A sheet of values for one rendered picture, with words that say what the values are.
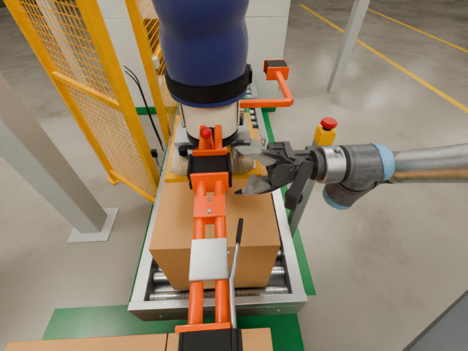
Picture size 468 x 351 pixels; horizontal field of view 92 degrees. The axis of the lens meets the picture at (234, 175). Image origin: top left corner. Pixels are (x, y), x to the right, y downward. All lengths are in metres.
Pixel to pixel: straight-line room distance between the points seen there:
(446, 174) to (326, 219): 1.43
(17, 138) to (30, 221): 1.12
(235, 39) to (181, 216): 0.54
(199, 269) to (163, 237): 0.38
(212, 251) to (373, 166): 0.39
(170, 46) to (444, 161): 0.64
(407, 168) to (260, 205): 0.42
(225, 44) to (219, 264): 0.44
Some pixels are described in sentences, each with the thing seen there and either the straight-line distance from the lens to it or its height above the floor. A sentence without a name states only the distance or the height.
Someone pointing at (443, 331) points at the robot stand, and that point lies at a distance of 1.07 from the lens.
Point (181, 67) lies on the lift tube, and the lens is 0.57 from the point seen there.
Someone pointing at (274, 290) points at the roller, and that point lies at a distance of 1.10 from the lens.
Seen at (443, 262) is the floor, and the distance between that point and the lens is 2.27.
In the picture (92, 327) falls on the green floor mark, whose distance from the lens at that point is 1.82.
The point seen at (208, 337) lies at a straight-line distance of 0.36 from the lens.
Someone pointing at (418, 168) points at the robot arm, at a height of 1.22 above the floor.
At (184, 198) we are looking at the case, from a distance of 0.82.
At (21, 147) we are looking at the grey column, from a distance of 1.53.
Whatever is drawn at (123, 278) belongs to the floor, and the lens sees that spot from 1.84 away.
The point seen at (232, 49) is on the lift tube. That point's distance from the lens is 0.56.
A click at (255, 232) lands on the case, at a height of 0.95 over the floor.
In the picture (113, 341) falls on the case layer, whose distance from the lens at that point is 1.15.
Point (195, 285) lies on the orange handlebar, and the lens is 0.39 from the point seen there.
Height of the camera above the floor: 1.59
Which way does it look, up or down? 47 degrees down
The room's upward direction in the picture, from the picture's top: straight up
